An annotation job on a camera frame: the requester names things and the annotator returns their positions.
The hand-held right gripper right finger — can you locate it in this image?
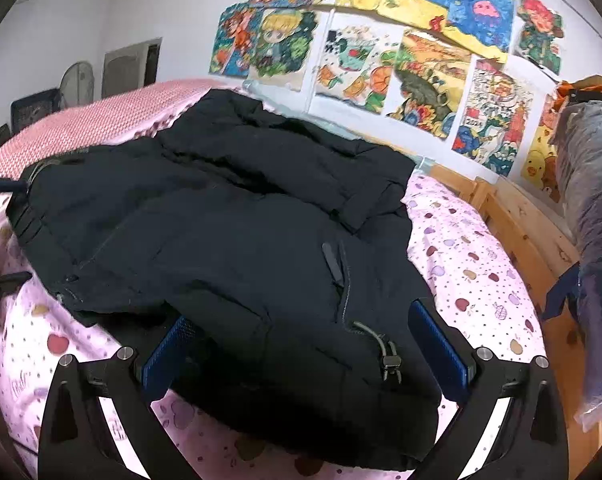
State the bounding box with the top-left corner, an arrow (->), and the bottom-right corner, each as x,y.
408,299 -> 569,480

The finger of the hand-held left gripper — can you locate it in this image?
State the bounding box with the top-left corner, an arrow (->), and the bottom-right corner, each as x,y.
0,271 -> 34,330
0,176 -> 29,196

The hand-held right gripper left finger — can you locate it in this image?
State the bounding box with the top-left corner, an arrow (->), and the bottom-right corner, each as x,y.
37,314 -> 199,480

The black padded jacket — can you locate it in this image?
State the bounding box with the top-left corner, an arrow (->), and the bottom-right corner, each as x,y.
5,89 -> 444,472

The clear plastic bag of clothes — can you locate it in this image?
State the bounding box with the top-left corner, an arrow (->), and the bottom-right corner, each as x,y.
551,100 -> 602,428

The black plastic crate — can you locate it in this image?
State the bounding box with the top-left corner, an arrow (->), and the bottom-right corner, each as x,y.
10,88 -> 62,133

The pink apple print bedsheet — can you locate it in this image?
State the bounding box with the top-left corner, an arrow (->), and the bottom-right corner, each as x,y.
0,170 -> 547,480

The red checked blanket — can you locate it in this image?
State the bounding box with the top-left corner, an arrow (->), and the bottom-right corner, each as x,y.
0,78 -> 219,176

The electric fan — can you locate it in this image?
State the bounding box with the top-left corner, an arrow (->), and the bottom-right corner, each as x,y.
58,61 -> 94,108

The orange cloth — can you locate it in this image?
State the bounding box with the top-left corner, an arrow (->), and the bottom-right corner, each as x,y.
554,76 -> 602,111

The dark blue strap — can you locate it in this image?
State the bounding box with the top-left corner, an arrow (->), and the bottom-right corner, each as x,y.
540,261 -> 582,322

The wooden bed frame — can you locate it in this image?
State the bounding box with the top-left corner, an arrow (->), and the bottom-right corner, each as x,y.
421,160 -> 602,480

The group of colourful wall drawings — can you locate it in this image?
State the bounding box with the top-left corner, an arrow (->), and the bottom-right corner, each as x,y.
208,0 -> 567,203

